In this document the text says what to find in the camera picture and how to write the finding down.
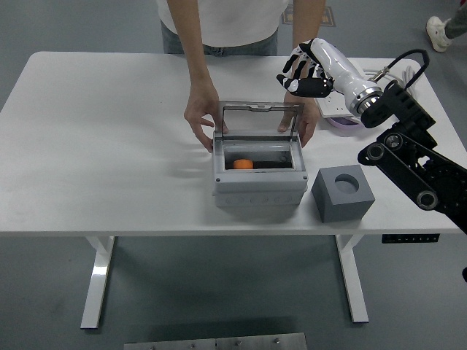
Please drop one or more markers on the brown floor sign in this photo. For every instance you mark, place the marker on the brown floor sign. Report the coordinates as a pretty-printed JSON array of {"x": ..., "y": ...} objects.
[{"x": 328, "y": 16}]

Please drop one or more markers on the small white power strip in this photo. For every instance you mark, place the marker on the small white power strip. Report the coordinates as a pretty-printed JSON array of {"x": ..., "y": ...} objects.
[{"x": 333, "y": 105}]

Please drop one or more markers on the orange cylindrical battery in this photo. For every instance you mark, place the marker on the orange cylindrical battery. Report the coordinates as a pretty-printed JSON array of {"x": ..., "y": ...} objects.
[{"x": 243, "y": 165}]

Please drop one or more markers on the person's right forearm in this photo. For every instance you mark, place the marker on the person's right forearm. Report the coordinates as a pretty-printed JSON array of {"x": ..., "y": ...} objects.
[{"x": 193, "y": 43}]

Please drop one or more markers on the person's left hand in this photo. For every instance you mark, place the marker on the person's left hand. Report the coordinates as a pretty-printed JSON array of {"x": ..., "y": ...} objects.
[{"x": 312, "y": 116}]

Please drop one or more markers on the white table leg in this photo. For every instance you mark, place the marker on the white table leg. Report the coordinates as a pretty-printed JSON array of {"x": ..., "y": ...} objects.
[
  {"x": 352, "y": 277},
  {"x": 98, "y": 277}
]

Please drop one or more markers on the grey block with round hole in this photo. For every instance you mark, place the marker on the grey block with round hole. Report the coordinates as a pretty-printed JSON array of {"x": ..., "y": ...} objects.
[{"x": 339, "y": 208}]

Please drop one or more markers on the bystander's leg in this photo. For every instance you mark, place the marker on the bystander's leg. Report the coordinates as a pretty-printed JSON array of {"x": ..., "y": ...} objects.
[{"x": 458, "y": 22}]

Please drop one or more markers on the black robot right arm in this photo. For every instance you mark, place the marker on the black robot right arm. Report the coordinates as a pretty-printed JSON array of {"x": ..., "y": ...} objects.
[{"x": 401, "y": 109}]

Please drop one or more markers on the grey metal plate with screws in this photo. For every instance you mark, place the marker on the grey metal plate with screws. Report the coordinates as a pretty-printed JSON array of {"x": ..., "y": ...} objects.
[{"x": 219, "y": 343}]

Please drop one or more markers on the black table control panel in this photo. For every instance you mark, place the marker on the black table control panel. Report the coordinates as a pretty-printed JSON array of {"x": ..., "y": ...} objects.
[{"x": 410, "y": 238}]

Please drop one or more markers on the clear hinged box lid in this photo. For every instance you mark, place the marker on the clear hinged box lid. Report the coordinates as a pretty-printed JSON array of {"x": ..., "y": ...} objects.
[{"x": 255, "y": 116}]

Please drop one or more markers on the person's left forearm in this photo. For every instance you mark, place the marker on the person's left forearm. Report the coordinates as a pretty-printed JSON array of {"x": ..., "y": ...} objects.
[{"x": 304, "y": 22}]

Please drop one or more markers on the person torso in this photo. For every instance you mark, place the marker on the person torso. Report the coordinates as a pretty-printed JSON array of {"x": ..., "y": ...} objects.
[{"x": 237, "y": 22}]

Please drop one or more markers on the purple round dish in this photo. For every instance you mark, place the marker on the purple round dish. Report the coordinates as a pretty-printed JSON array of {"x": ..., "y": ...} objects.
[{"x": 344, "y": 124}]

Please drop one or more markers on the person's right hand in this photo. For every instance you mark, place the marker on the person's right hand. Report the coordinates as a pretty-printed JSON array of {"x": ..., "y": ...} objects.
[{"x": 200, "y": 109}]

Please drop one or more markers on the white sneaker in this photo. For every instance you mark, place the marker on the white sneaker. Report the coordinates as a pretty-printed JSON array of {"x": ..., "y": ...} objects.
[{"x": 438, "y": 34}]

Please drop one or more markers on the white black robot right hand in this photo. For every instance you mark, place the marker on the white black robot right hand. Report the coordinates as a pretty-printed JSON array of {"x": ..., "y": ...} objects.
[{"x": 337, "y": 65}]

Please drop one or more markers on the grey electrical enclosure box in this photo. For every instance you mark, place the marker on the grey electrical enclosure box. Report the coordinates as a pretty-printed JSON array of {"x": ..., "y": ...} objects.
[{"x": 255, "y": 189}]

